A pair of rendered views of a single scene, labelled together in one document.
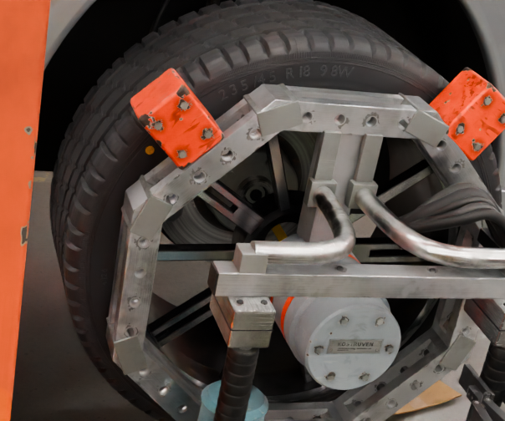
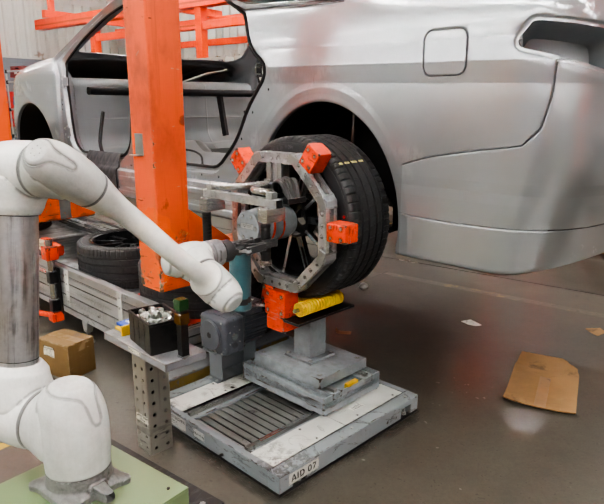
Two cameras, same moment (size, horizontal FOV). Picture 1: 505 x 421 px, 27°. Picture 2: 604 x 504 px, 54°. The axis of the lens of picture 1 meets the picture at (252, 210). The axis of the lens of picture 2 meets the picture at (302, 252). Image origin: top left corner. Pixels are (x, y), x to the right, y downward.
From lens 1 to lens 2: 2.28 m
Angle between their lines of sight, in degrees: 62
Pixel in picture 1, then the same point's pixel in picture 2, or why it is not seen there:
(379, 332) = (251, 221)
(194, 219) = not seen: hidden behind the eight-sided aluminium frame
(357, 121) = (275, 158)
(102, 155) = not seen: hidden behind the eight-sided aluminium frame
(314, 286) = (221, 195)
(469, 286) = (256, 200)
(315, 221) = not seen: hidden behind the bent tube
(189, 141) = (239, 165)
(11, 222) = (151, 162)
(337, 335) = (242, 221)
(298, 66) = (279, 145)
